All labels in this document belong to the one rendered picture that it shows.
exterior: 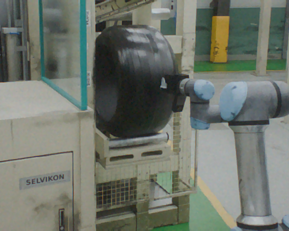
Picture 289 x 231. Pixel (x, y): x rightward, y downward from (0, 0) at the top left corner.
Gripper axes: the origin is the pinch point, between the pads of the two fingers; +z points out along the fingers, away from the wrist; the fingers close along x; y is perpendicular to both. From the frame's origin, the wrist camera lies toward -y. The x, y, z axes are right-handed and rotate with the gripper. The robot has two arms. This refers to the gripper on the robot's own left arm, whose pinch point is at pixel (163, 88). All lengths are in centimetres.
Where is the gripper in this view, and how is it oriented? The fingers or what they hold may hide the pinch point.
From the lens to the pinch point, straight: 195.4
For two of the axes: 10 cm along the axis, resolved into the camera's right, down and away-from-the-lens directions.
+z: -3.6, -0.7, 9.3
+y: -0.4, -10.0, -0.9
